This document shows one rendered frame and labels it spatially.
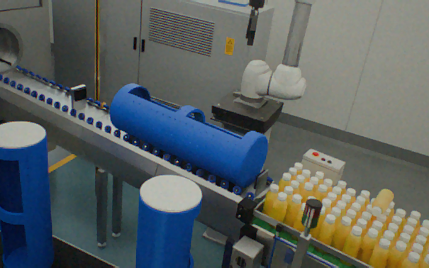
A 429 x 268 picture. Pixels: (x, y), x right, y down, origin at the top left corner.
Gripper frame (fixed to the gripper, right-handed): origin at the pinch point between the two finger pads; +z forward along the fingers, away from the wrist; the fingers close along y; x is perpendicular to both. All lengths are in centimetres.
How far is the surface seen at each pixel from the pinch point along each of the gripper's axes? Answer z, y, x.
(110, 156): 84, 10, 67
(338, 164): 51, -21, -56
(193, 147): 53, -24, 20
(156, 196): 62, -58, 33
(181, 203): 62, -61, 21
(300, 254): 62, -83, -28
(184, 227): 71, -64, 18
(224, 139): 44, -28, 5
